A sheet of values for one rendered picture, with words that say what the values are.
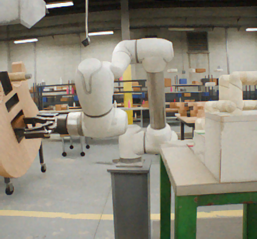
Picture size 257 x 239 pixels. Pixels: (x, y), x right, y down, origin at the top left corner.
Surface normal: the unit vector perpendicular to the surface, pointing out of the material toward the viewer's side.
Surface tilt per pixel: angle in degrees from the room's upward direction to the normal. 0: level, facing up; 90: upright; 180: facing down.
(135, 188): 90
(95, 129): 122
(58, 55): 90
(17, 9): 90
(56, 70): 90
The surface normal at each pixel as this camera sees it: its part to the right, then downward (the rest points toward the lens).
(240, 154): -0.08, 0.06
